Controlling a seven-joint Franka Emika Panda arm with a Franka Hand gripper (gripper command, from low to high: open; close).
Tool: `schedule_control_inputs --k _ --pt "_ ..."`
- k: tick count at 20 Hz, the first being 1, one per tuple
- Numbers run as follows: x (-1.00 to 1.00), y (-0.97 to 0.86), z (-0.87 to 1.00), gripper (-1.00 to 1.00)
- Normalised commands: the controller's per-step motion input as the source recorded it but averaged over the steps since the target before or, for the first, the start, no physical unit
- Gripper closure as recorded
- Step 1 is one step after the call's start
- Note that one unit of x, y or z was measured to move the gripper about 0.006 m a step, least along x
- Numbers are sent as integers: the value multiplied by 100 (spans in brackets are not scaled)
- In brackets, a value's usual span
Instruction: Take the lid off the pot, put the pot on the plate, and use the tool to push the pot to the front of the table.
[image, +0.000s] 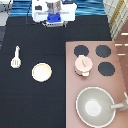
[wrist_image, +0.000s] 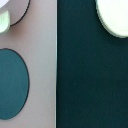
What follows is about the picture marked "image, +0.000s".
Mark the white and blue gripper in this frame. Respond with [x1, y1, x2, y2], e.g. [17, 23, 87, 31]
[46, 13, 63, 27]

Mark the pink pot lid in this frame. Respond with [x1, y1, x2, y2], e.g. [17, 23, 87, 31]
[75, 55, 93, 71]

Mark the cream round plate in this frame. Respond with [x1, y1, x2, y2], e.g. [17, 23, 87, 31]
[32, 63, 52, 82]

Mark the cream slotted spatula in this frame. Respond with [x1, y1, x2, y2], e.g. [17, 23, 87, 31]
[11, 47, 21, 68]

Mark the pink pot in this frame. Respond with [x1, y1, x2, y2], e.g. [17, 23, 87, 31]
[75, 60, 93, 77]

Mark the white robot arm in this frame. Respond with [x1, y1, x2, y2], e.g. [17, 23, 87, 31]
[32, 0, 77, 27]

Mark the pink stove top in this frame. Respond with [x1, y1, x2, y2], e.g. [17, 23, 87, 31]
[66, 41, 128, 128]

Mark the black table mat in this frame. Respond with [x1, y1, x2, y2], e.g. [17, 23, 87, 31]
[0, 15, 110, 128]

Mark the large grey frying pan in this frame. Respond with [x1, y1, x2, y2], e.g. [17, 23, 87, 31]
[76, 87, 128, 128]

